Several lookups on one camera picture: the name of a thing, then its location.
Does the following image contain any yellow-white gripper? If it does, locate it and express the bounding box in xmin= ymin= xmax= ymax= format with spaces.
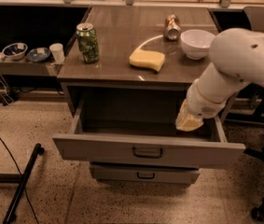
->
xmin=175 ymin=100 xmax=203 ymax=132

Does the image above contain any grey top drawer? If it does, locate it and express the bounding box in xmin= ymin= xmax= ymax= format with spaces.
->
xmin=52 ymin=96 xmax=246 ymax=170

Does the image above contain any grey drawer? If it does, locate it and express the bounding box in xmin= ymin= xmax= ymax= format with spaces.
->
xmin=52 ymin=96 xmax=246 ymax=170
xmin=90 ymin=162 xmax=200 ymax=185

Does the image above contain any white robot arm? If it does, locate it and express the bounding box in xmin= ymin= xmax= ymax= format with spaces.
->
xmin=175 ymin=28 xmax=264 ymax=132

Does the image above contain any grey bottom drawer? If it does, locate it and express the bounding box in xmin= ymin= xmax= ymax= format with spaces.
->
xmin=90 ymin=162 xmax=200 ymax=185

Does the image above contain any grey drawer cabinet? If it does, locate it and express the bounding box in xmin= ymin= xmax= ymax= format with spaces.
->
xmin=56 ymin=5 xmax=242 ymax=185

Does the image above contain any yellow sponge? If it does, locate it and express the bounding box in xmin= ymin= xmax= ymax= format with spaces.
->
xmin=129 ymin=49 xmax=165 ymax=72

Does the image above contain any lying brown soda can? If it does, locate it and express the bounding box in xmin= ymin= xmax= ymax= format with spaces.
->
xmin=164 ymin=14 xmax=181 ymax=41

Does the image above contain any green soda can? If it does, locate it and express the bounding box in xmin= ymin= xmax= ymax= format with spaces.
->
xmin=76 ymin=22 xmax=99 ymax=63

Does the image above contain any white paper cup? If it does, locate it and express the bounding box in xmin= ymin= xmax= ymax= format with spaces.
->
xmin=49 ymin=43 xmax=65 ymax=63

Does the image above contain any grey side shelf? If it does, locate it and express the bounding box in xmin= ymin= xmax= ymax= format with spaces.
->
xmin=0 ymin=58 xmax=62 ymax=77

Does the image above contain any white blue bowl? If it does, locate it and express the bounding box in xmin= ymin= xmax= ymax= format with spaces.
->
xmin=2 ymin=42 xmax=28 ymax=61

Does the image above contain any black stand leg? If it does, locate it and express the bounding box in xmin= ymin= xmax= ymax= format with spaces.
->
xmin=0 ymin=144 xmax=45 ymax=224

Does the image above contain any black floor cable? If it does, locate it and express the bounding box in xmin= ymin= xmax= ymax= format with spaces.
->
xmin=0 ymin=117 xmax=41 ymax=224

